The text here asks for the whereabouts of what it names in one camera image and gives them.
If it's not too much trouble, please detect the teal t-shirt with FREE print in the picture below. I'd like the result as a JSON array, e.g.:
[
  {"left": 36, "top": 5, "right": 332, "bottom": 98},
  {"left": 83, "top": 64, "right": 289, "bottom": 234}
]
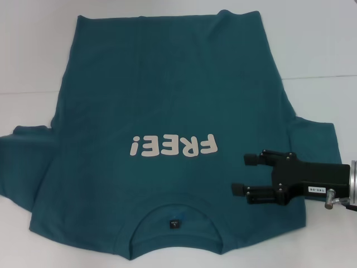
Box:
[{"left": 0, "top": 9, "right": 344, "bottom": 254}]

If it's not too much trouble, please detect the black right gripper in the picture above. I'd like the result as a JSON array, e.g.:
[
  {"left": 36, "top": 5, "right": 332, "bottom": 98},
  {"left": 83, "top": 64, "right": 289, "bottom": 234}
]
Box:
[{"left": 231, "top": 150, "right": 351, "bottom": 207}]

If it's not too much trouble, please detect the silver connector with black cable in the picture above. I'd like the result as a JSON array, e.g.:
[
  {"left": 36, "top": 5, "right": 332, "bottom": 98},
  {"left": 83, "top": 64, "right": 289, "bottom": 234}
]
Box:
[{"left": 323, "top": 189, "right": 357, "bottom": 215}]

